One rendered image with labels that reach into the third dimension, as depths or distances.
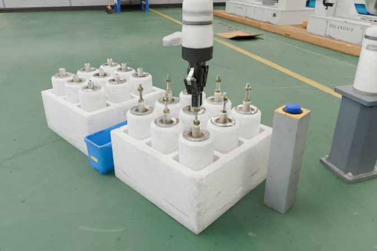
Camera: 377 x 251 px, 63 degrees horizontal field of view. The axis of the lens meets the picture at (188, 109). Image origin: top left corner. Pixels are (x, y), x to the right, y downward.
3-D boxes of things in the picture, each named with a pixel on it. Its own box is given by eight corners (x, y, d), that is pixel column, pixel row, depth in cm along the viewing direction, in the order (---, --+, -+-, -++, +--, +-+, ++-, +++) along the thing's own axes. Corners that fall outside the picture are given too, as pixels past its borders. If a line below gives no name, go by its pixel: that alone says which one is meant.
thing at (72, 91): (86, 115, 139) (81, 76, 132) (98, 121, 133) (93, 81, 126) (66, 121, 133) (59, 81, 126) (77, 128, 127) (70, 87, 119)
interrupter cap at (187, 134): (192, 145, 79) (192, 143, 78) (176, 134, 85) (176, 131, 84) (215, 138, 83) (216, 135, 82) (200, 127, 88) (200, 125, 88)
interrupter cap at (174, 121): (159, 130, 86) (159, 128, 86) (150, 120, 93) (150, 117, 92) (183, 125, 89) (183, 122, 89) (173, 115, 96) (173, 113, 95)
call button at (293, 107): (289, 107, 85) (289, 101, 85) (302, 112, 83) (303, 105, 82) (281, 112, 83) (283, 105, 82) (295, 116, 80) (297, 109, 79)
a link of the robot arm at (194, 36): (175, 40, 80) (174, 14, 77) (217, 42, 77) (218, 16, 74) (160, 46, 72) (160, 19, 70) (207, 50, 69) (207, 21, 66)
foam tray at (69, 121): (119, 104, 169) (115, 73, 162) (167, 126, 144) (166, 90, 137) (47, 128, 143) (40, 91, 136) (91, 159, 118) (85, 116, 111)
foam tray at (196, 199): (191, 138, 134) (191, 99, 127) (271, 174, 109) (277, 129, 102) (115, 176, 108) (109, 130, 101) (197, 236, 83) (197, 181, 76)
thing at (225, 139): (232, 163, 103) (235, 114, 96) (239, 180, 94) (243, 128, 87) (203, 164, 102) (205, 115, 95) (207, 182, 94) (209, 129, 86)
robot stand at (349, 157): (349, 155, 121) (367, 82, 109) (381, 176, 108) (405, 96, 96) (318, 161, 117) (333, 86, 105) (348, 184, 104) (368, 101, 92)
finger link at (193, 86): (184, 75, 72) (189, 88, 77) (182, 82, 71) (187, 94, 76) (194, 76, 71) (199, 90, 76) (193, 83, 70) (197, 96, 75)
